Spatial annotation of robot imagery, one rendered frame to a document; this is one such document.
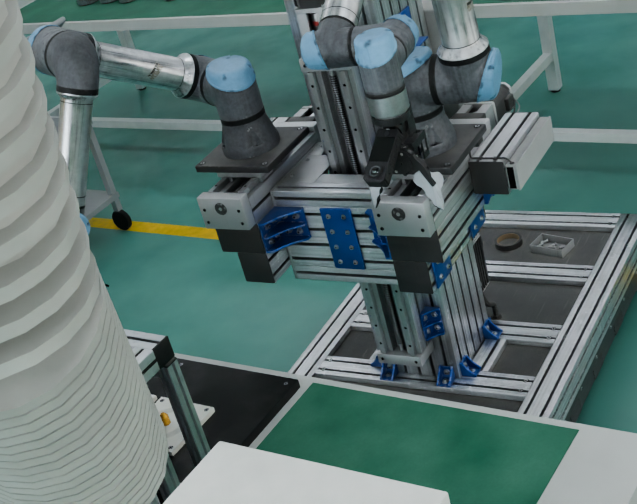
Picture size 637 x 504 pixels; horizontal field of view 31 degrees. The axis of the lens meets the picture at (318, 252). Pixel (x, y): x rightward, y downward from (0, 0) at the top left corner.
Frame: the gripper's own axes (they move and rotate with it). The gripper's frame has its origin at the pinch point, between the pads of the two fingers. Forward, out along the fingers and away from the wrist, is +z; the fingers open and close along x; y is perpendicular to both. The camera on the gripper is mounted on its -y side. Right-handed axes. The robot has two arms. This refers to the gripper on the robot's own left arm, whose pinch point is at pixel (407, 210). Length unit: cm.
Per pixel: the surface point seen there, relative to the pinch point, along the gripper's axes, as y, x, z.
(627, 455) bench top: -16, -42, 40
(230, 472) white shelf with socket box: -79, -9, -5
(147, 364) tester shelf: -47, 32, 5
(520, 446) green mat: -17.8, -22.3, 40.2
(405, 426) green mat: -16.6, 2.3, 40.2
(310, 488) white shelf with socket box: -80, -22, -5
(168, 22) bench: 230, 233, 43
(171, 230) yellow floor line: 169, 217, 116
